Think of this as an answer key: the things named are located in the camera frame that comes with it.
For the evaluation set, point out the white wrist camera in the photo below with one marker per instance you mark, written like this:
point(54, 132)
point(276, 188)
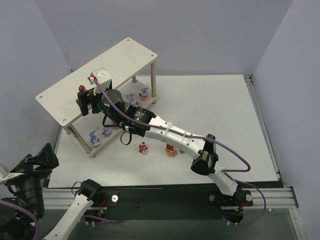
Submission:
point(102, 77)
point(6, 175)

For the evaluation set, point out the purple bunny with blue bow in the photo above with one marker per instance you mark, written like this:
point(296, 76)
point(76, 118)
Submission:
point(95, 141)

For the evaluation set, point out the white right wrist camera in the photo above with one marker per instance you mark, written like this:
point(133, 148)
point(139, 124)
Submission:
point(102, 77)

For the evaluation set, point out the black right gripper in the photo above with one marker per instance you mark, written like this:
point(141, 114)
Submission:
point(84, 103)

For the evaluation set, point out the pink striped bear with strawberry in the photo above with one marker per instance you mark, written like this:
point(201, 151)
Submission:
point(81, 88)

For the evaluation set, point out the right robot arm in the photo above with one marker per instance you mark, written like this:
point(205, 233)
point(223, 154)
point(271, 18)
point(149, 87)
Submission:
point(136, 120)

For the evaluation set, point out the pink bear with strawberry hat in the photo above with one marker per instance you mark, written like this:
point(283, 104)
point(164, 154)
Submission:
point(143, 148)

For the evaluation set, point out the small purple bunny figure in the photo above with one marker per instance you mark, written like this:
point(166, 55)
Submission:
point(107, 132)

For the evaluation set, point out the aluminium frame rail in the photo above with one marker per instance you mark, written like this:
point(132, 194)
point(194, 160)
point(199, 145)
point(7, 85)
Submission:
point(276, 198)

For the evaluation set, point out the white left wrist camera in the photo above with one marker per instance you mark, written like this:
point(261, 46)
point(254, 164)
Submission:
point(6, 175)

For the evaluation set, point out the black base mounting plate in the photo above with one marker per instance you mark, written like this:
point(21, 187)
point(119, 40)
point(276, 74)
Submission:
point(219, 204)

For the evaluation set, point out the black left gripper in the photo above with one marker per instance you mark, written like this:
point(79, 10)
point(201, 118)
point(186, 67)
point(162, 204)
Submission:
point(44, 160)

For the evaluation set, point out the white wooden two-tier shelf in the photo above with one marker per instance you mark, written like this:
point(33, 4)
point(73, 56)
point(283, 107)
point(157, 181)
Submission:
point(131, 67)

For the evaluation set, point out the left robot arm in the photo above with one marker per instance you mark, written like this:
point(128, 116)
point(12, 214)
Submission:
point(20, 214)

